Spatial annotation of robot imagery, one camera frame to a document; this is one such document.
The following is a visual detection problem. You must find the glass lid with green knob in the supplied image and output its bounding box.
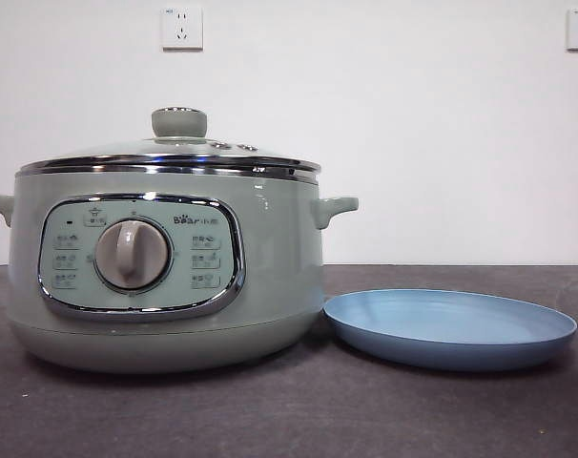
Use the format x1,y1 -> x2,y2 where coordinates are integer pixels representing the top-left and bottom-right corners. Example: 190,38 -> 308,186
19,107 -> 320,177

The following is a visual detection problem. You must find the pale green electric steamer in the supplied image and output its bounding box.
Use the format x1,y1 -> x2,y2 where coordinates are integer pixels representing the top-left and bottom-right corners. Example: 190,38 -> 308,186
0,161 -> 361,376

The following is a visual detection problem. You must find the blue round plate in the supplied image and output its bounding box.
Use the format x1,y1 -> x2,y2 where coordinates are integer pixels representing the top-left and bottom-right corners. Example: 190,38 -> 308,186
321,288 -> 578,373

